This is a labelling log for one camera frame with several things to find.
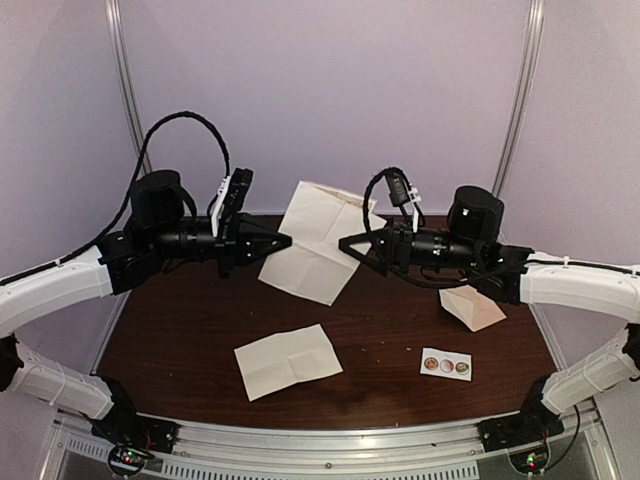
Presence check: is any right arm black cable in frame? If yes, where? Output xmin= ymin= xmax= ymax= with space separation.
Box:
xmin=362 ymin=167 xmax=496 ymax=289

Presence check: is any beige paper envelope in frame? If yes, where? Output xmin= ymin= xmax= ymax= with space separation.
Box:
xmin=439 ymin=286 xmax=506 ymax=332

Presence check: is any right circuit board with leds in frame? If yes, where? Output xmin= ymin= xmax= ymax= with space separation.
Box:
xmin=509 ymin=449 xmax=550 ymax=475

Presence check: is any front aluminium rail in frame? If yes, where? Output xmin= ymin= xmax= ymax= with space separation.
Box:
xmin=36 ymin=401 xmax=621 ymax=479

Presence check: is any left circuit board with leds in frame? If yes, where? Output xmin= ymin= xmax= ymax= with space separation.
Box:
xmin=107 ymin=446 xmax=154 ymax=476

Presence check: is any circuit board with leds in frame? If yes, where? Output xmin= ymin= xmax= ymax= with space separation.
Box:
xmin=107 ymin=446 xmax=154 ymax=476
xmin=509 ymin=449 xmax=550 ymax=475

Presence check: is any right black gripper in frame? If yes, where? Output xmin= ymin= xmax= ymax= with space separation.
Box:
xmin=338 ymin=217 xmax=481 ymax=278

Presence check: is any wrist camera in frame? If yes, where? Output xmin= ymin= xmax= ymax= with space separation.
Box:
xmin=207 ymin=168 xmax=254 ymax=238
xmin=385 ymin=172 xmax=423 ymax=233

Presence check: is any right aluminium frame post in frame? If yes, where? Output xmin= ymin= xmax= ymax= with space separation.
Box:
xmin=492 ymin=0 xmax=545 ymax=197

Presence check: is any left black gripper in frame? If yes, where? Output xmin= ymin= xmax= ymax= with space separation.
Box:
xmin=150 ymin=213 xmax=292 ymax=280

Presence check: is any sticker sheet with three seals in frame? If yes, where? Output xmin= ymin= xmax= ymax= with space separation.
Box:
xmin=420 ymin=347 xmax=472 ymax=382

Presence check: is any aluminium frame post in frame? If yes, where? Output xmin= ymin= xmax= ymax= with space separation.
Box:
xmin=492 ymin=0 xmax=545 ymax=197
xmin=104 ymin=0 xmax=144 ymax=155

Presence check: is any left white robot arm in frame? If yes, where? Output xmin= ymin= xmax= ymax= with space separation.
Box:
xmin=1 ymin=169 xmax=292 ymax=444

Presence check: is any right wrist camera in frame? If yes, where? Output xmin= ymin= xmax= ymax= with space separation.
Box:
xmin=385 ymin=172 xmax=423 ymax=233

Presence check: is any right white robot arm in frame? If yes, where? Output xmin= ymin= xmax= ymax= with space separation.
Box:
xmin=339 ymin=186 xmax=639 ymax=442

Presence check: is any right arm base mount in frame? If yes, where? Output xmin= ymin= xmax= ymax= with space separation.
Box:
xmin=478 ymin=413 xmax=564 ymax=453

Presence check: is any white letter paper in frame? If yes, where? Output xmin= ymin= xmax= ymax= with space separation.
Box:
xmin=258 ymin=181 xmax=365 ymax=306

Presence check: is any left aluminium frame post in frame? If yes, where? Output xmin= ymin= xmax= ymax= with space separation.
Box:
xmin=104 ymin=0 xmax=144 ymax=155

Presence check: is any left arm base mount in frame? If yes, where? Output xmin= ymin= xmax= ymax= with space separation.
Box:
xmin=87 ymin=414 xmax=179 ymax=454

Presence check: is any white folded paper sheet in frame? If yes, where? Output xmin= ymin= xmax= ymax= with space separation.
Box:
xmin=234 ymin=324 xmax=343 ymax=402

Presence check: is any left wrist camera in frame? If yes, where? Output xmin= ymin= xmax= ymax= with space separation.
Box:
xmin=207 ymin=168 xmax=254 ymax=238

